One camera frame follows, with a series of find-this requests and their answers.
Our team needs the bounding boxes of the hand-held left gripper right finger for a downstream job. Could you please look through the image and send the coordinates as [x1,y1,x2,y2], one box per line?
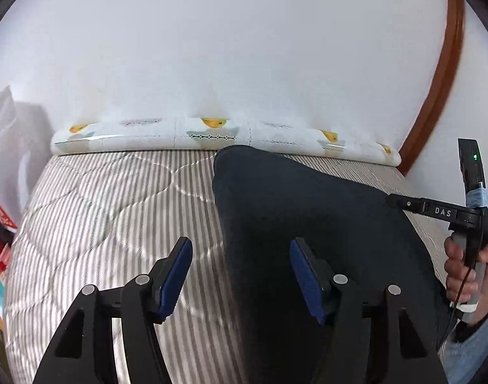
[289,237,449,384]

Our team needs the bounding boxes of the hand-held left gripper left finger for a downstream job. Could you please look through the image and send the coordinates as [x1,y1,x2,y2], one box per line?
[33,237,193,384]

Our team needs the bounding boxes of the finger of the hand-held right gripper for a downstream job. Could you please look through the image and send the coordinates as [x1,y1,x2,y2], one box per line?
[387,194,432,215]

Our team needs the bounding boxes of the black sweater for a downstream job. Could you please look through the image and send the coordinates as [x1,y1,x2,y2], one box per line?
[212,145,450,384]

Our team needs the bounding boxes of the person's right forearm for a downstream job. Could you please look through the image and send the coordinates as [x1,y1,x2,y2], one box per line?
[443,298,488,384]

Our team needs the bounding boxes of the person's right hand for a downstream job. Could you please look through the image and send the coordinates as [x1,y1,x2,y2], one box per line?
[443,236,488,316]

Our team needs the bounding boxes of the striped quilted mattress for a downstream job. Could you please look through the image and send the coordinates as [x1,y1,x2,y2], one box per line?
[3,149,449,384]

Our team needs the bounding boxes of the fruit print white bolster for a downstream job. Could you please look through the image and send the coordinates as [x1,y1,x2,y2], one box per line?
[51,116,402,166]

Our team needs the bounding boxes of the white plastic shopping bag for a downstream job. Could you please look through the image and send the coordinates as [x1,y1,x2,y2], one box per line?
[0,85,55,221]

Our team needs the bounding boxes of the brown wooden door frame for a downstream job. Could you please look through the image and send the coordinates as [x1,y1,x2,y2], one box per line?
[398,0,466,175]

